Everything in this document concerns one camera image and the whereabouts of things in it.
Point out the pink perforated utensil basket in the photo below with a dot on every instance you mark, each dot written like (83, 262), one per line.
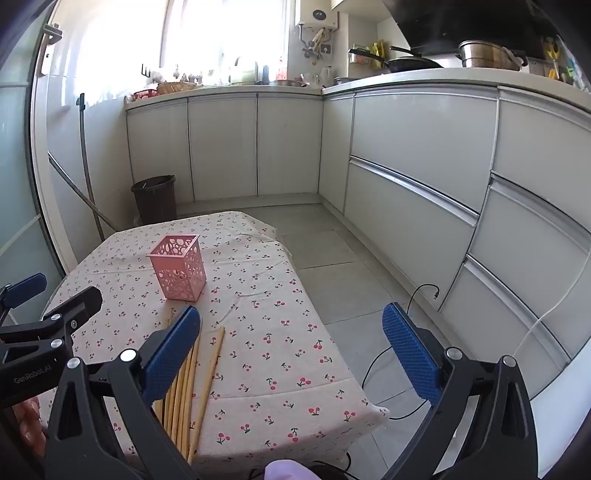
(178, 272)

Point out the stainless steel pot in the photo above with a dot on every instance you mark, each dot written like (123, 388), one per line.
(485, 55)

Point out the white kettle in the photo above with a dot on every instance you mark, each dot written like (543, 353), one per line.
(327, 77)

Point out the white kitchen countertop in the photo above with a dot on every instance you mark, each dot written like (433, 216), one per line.
(415, 79)

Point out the black range hood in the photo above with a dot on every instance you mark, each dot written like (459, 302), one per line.
(461, 18)

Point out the cherry print tablecloth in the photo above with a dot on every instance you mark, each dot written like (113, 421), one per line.
(277, 323)

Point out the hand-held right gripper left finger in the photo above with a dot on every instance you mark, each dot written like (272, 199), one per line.
(171, 357)

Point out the bundle of wooden chopsticks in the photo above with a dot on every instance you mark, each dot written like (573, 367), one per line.
(182, 401)

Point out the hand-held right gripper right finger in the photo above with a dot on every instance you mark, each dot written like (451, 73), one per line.
(411, 355)

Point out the person's left hand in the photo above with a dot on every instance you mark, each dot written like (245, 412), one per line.
(30, 420)

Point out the lilac garment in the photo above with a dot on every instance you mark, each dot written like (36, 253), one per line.
(286, 470)

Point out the frosted glass door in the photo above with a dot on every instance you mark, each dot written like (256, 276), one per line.
(18, 184)

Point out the black wok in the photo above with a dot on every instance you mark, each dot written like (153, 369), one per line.
(413, 64)

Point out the red plastic basket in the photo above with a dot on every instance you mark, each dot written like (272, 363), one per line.
(145, 96)

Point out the curved mop pole black tip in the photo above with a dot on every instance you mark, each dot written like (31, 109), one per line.
(86, 161)

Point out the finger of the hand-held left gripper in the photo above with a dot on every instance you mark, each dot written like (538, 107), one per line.
(25, 288)
(78, 302)

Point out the bright window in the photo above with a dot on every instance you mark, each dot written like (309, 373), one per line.
(207, 37)

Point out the wicker basket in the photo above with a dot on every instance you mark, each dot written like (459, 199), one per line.
(175, 87)

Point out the straight metal pole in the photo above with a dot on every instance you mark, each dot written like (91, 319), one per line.
(74, 181)

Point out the white kitchen cabinet run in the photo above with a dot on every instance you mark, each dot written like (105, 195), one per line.
(221, 143)
(415, 152)

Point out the small white water heater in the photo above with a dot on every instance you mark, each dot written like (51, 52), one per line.
(318, 18)

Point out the brown trash bin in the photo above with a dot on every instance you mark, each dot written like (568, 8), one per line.
(154, 203)

